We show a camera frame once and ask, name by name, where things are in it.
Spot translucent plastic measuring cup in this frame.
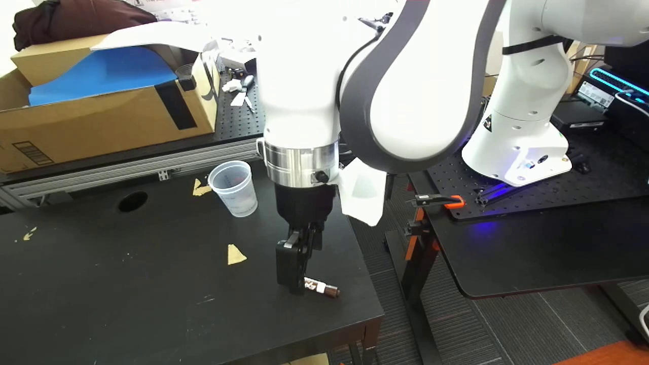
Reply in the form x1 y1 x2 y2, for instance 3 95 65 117
205 158 261 222

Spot white paper sheet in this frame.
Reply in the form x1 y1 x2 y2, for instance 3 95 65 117
93 16 223 60

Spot aluminium extrusion rail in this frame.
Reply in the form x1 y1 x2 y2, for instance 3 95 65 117
0 135 267 213

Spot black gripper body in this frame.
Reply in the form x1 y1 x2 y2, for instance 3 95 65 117
272 182 339 249

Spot triangular cork piece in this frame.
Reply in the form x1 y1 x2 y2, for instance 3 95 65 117
224 241 249 268

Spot irregular cork piece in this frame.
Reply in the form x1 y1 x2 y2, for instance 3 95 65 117
191 177 214 199

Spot black perforated breadboard plate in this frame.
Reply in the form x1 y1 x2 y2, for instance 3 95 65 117
423 124 649 224
156 62 269 163

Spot orange and black clamp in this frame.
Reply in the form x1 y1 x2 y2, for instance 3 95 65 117
401 190 468 288

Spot flat cardboard box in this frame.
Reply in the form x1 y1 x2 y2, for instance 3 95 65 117
282 351 335 365

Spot brown Expo marker pen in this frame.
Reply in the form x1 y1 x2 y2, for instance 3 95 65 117
300 274 343 301

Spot large open cardboard box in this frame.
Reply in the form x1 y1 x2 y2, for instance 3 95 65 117
0 31 223 179

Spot black computer case blue lights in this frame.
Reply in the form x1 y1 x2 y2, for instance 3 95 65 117
583 60 649 149

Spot black ribbed floor mat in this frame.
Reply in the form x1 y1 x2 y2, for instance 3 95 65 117
367 265 649 365

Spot blue sheet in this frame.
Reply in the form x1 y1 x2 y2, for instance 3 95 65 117
27 45 179 109

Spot small white bracket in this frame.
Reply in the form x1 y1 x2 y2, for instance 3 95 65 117
221 72 257 111

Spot maroon cloth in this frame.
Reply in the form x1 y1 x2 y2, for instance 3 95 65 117
12 0 157 52

